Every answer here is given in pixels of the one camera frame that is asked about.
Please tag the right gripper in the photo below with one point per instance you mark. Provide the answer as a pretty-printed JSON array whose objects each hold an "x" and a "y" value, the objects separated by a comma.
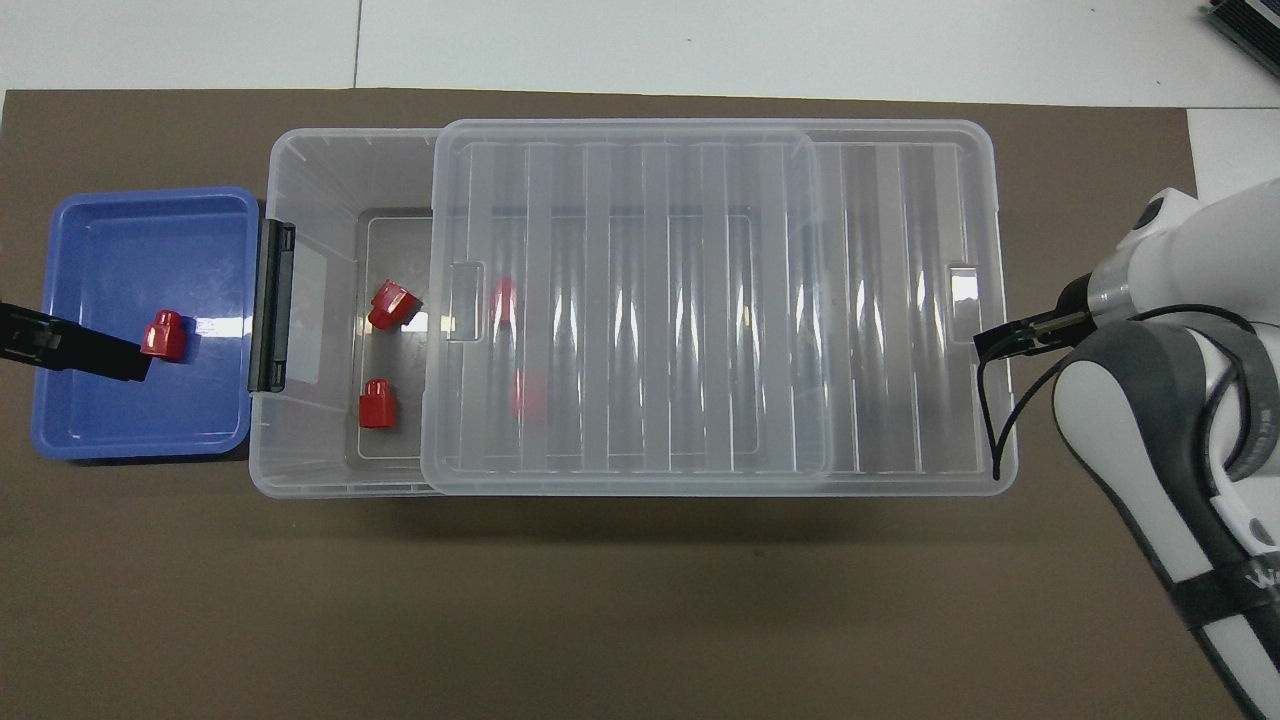
[{"x": 1074, "y": 296}]

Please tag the clear plastic box lid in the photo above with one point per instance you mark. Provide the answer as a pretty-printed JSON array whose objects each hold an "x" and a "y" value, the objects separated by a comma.
[{"x": 900, "y": 400}]

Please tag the red block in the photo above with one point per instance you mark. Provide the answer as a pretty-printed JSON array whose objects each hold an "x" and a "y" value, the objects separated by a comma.
[
  {"x": 528, "y": 395},
  {"x": 505, "y": 300},
  {"x": 377, "y": 407},
  {"x": 166, "y": 338},
  {"x": 390, "y": 304}
]

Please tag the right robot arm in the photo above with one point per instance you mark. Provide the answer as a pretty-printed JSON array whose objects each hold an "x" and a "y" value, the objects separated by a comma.
[{"x": 1140, "y": 420}]

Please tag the clear plastic storage box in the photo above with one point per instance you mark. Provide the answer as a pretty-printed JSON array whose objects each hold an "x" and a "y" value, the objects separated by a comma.
[{"x": 320, "y": 440}]

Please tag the black box latch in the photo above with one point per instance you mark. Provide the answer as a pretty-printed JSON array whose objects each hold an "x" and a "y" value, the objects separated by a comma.
[{"x": 270, "y": 310}]

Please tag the dark grey ribbed device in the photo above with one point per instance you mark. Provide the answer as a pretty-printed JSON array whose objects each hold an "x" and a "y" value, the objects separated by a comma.
[{"x": 1245, "y": 22}]

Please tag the blue plastic tray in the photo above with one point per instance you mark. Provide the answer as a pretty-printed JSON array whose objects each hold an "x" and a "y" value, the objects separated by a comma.
[{"x": 140, "y": 250}]

